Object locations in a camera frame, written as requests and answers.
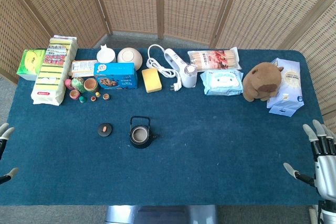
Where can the light blue wet wipes pack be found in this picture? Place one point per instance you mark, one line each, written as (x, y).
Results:
(221, 82)

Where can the yellow noodle package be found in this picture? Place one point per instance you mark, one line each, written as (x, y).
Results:
(47, 82)

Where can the blue cookie box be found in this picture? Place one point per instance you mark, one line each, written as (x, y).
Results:
(115, 77)

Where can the tiny green nesting doll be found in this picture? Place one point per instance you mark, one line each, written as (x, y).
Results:
(83, 99)

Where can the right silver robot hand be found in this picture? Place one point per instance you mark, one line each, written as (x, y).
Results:
(325, 171)

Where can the red snack packet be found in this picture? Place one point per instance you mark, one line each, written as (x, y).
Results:
(215, 58)

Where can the white blue plastic bag pack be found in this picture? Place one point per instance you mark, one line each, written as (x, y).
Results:
(291, 77)

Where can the tiny yellow nesting doll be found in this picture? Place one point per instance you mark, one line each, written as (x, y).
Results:
(97, 94)

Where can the large open nesting doll half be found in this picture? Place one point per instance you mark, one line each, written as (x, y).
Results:
(91, 85)

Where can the grey robot torso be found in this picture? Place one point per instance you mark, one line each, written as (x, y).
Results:
(157, 216)

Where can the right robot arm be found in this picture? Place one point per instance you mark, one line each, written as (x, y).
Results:
(329, 213)

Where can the blue table cloth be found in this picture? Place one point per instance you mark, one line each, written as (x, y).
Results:
(210, 142)

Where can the black cast iron teapot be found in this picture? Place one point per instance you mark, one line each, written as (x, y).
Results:
(134, 142)

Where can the black teapot lid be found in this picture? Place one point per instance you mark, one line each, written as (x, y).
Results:
(101, 132)

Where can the green tea box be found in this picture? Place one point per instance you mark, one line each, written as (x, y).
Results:
(30, 62)

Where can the brown capybara plush toy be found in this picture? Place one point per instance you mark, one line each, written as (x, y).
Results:
(260, 82)

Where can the white cat ear cup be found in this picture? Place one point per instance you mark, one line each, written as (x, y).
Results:
(106, 56)

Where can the beige round bowl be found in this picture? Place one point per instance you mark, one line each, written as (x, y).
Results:
(128, 56)

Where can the woven bamboo folding screen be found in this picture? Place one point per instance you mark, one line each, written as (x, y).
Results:
(183, 3)

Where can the small open nesting doll half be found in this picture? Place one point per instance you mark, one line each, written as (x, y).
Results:
(106, 96)

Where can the yellow cleaning sponge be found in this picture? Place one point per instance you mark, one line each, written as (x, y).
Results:
(151, 80)

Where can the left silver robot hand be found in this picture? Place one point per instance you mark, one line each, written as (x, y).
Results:
(6, 132)

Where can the tiny red nesting doll half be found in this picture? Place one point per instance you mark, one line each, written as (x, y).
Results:
(93, 98)

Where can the pink open nesting doll half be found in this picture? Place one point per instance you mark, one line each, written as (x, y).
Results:
(74, 94)

